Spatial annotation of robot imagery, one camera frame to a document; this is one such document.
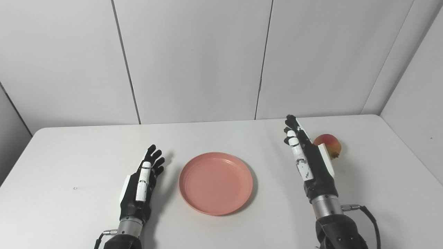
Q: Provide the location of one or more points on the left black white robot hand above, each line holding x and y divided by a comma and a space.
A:
133, 204

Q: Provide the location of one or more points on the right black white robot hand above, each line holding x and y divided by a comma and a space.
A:
316, 173

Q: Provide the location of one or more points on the red yellow pomegranate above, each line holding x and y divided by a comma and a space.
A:
329, 140

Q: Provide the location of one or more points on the pink round plate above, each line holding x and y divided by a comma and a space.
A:
216, 183

